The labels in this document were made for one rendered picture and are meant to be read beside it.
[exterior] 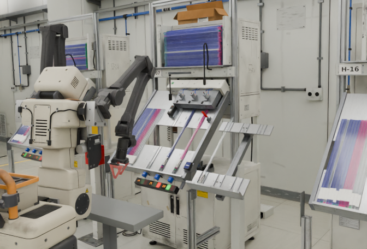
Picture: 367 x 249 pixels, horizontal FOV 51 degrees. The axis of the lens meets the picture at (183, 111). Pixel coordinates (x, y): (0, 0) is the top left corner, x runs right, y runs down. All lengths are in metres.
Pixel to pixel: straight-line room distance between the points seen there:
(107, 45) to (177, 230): 1.84
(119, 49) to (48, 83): 2.01
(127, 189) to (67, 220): 2.41
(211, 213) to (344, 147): 1.04
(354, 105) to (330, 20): 1.76
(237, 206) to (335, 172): 0.61
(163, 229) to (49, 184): 1.28
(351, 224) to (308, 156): 1.86
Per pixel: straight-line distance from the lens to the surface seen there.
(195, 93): 2.69
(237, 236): 2.35
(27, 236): 1.55
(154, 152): 2.59
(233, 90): 2.62
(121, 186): 3.96
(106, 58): 3.71
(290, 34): 4.03
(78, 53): 3.71
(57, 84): 1.85
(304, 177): 4.10
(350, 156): 2.04
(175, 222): 2.90
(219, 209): 2.68
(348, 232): 2.28
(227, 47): 2.59
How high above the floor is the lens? 1.35
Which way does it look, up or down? 6 degrees down
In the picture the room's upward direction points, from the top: 1 degrees counter-clockwise
